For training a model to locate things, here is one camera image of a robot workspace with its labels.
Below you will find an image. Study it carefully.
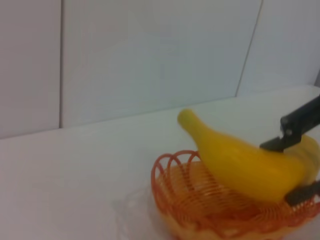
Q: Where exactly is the orange wire basket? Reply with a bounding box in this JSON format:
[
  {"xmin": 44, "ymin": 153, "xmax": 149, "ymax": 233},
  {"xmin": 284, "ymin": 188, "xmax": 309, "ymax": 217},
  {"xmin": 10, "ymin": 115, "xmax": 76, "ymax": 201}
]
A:
[{"xmin": 150, "ymin": 149, "xmax": 320, "ymax": 240}]

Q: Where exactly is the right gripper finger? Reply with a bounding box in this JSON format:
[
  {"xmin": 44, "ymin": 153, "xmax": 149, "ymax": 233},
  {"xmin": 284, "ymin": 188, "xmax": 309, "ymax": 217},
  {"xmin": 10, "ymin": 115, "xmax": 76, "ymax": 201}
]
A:
[
  {"xmin": 284, "ymin": 180, "xmax": 320, "ymax": 206},
  {"xmin": 259, "ymin": 94, "xmax": 320, "ymax": 154}
]

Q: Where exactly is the yellow banana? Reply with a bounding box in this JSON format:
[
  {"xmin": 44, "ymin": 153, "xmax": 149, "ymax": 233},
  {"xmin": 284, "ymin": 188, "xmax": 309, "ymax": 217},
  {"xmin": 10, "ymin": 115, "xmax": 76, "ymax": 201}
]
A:
[{"xmin": 177, "ymin": 108, "xmax": 320, "ymax": 204}]

